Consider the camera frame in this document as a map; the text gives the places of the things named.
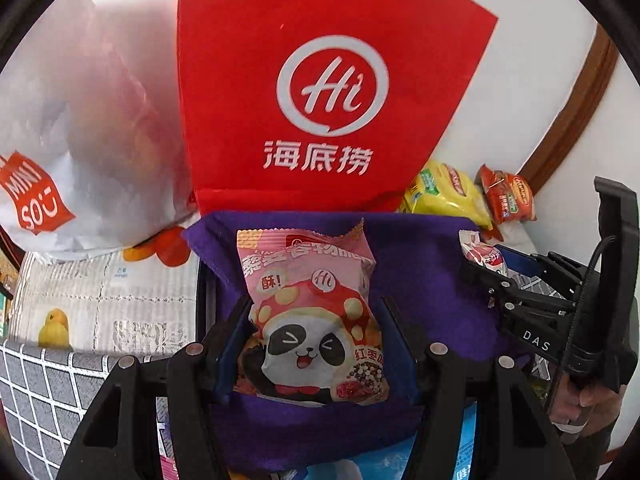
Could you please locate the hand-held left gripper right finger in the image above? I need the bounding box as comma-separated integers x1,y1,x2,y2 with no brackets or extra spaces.
380,296,576,480

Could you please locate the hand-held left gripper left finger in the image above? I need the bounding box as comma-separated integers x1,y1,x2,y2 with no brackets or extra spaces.
57,295,256,480

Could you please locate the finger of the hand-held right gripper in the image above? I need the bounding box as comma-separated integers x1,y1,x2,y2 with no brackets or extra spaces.
492,244,588,301
460,257,576,318

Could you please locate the white red snack packet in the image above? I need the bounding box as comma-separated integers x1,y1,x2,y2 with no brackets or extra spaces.
459,229,508,278

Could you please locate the purple cloth basket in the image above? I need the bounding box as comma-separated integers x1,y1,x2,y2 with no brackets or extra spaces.
181,210,533,473

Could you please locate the pink panda snack packet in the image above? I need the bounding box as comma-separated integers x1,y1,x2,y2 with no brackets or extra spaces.
235,217,391,408

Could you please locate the person's right hand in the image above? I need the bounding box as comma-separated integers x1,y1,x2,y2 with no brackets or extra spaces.
547,367,618,456

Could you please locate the orange chip bag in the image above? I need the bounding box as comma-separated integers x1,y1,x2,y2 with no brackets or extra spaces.
475,162,538,225

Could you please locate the yellow chip bag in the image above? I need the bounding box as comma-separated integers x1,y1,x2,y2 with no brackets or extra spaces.
397,160,496,231

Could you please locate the blue tissue pack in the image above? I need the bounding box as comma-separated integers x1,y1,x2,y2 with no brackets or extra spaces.
295,400,481,480

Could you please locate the grey checked tablecloth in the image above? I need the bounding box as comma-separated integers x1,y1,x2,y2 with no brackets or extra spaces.
0,337,171,480

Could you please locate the white plastic shopping bag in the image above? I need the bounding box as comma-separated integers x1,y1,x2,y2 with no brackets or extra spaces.
0,0,201,263

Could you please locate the red paper bag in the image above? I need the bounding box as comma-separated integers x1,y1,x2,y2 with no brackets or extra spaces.
176,0,500,216

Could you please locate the brown wooden door frame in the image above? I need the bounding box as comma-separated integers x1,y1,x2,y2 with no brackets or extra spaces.
520,25,621,196

